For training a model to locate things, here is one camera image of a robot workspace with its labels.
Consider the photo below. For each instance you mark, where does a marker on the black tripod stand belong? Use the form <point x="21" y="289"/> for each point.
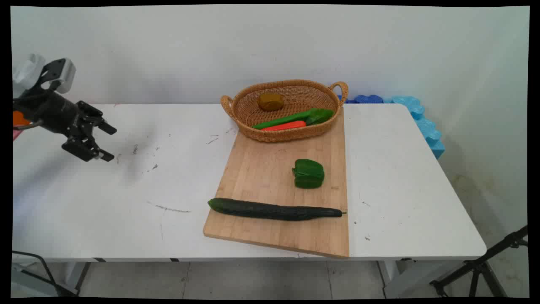
<point x="481" y="266"/>

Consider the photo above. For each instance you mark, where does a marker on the wooden cutting board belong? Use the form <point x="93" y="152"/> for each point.
<point x="287" y="185"/>

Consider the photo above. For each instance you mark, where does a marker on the white table leg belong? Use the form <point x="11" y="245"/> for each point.
<point x="78" y="274"/>
<point x="405" y="276"/>

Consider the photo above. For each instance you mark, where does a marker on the brown kiwi fruit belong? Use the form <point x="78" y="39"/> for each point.
<point x="270" y="101"/>

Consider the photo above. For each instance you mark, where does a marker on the orange carrot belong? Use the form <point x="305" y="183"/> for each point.
<point x="284" y="125"/>

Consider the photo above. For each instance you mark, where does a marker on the dark blue foam piece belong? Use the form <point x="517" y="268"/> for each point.
<point x="366" y="99"/>

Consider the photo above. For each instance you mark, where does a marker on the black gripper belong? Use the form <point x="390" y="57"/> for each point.
<point x="50" y="112"/>

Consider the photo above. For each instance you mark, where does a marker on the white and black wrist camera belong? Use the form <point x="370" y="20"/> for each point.
<point x="63" y="76"/>

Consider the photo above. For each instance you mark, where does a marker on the black thin floor rod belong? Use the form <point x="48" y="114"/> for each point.
<point x="46" y="270"/>

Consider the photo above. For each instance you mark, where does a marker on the green bell pepper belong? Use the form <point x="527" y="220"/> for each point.
<point x="309" y="174"/>

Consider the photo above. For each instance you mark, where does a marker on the long dark green cucumber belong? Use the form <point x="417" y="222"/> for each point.
<point x="274" y="209"/>

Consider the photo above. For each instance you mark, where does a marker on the light blue foam block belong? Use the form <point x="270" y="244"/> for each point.
<point x="424" y="124"/>

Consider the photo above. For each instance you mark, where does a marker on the orange object behind robot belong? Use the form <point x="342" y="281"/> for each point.
<point x="19" y="118"/>

